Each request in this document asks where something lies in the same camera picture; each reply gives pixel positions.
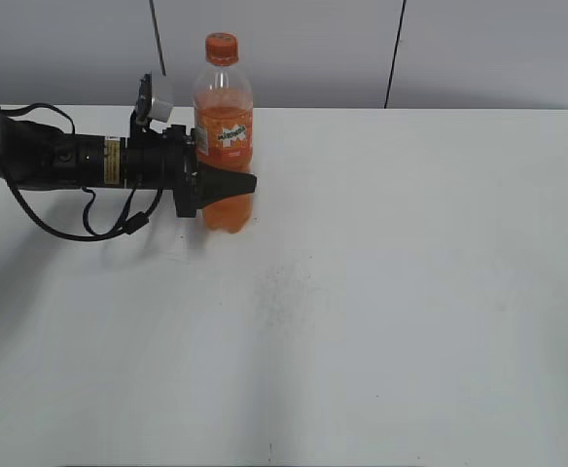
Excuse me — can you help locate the orange bottle cap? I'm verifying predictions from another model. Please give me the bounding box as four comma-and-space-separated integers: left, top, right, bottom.
205, 32, 239, 66

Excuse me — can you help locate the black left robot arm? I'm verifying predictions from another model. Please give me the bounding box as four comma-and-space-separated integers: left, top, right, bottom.
0, 108, 257, 218

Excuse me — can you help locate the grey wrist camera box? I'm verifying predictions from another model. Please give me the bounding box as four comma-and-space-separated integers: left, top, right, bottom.
134, 72, 174, 126

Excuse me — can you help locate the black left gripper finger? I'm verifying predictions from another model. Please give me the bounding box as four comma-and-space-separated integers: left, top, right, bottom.
195, 162, 258, 209

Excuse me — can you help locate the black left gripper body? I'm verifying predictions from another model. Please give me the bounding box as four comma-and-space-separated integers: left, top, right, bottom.
121, 124, 198, 218

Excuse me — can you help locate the orange Mirinda soda bottle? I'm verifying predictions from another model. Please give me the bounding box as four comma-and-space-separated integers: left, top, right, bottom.
193, 53, 258, 234

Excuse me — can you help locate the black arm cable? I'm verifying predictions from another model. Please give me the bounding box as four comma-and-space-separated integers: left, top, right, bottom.
6, 180, 164, 241

